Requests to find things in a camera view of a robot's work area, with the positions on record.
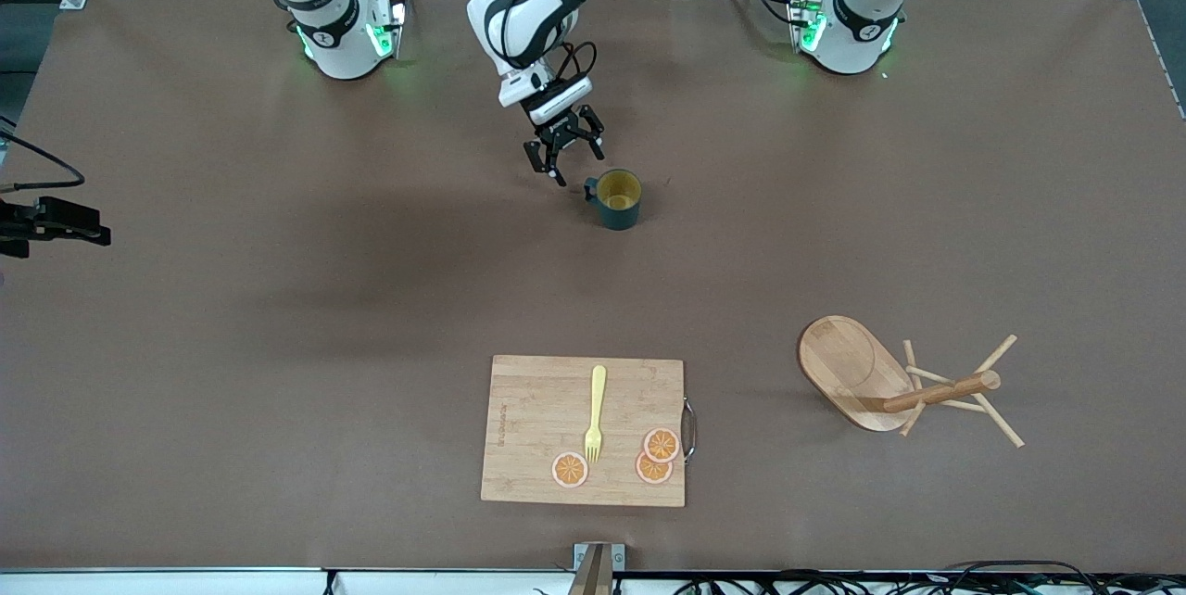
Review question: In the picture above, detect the wooden mug tree rack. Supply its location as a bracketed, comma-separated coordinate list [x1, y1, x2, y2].
[798, 314, 1026, 449]

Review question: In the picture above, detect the bamboo cutting board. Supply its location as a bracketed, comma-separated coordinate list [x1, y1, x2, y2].
[480, 354, 698, 509]

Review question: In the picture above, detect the dark teal mug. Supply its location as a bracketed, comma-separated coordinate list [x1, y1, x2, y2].
[583, 169, 643, 231]

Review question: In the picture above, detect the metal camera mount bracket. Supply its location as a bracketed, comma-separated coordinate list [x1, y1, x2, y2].
[570, 542, 627, 595]

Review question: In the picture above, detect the yellow plastic fork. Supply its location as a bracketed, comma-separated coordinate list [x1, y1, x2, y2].
[583, 365, 609, 463]

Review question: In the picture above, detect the orange slice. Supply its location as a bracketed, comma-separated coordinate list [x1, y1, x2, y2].
[551, 451, 590, 489]
[635, 449, 675, 485]
[643, 426, 682, 464]

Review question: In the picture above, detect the white table edge rail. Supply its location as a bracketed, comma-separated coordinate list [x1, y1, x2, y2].
[0, 567, 1186, 595]

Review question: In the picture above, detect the brown table cover sheet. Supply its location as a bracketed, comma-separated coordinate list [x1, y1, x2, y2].
[0, 0, 1186, 575]

